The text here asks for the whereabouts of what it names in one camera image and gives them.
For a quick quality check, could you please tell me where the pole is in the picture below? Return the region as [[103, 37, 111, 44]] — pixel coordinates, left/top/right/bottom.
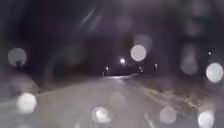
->
[[104, 66, 110, 76]]

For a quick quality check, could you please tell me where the grey asphalt road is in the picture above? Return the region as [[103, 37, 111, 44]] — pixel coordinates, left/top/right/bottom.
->
[[0, 73, 224, 128]]

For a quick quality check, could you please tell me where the dry grass verge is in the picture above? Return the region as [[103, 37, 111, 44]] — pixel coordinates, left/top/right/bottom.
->
[[128, 73, 224, 113], [0, 75, 105, 101]]

